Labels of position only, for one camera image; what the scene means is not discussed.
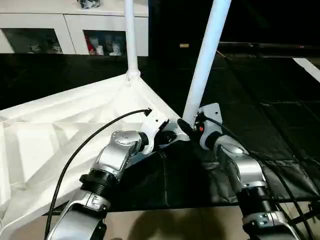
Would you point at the white plastic table leg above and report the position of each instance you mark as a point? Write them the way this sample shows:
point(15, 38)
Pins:
point(131, 40)
point(207, 55)

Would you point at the white plastic table top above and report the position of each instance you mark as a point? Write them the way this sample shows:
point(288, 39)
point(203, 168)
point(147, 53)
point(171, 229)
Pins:
point(50, 135)

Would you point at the black work mat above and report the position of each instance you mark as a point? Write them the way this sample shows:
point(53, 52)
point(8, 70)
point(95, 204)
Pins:
point(260, 125)

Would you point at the small tan label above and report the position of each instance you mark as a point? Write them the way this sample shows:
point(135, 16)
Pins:
point(184, 45)

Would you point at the red bottle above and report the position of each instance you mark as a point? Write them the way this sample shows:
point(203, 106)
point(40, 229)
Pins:
point(90, 46)

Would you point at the black stand legs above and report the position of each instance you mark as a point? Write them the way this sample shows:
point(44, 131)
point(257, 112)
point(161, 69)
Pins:
point(305, 215)

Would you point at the white glass-door cabinet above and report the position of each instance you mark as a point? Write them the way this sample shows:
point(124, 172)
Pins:
point(75, 22)

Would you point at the small silver ornament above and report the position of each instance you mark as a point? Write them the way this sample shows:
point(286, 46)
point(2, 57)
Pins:
point(89, 3)

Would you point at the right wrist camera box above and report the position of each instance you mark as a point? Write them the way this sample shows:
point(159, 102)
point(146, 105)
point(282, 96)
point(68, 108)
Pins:
point(212, 115)

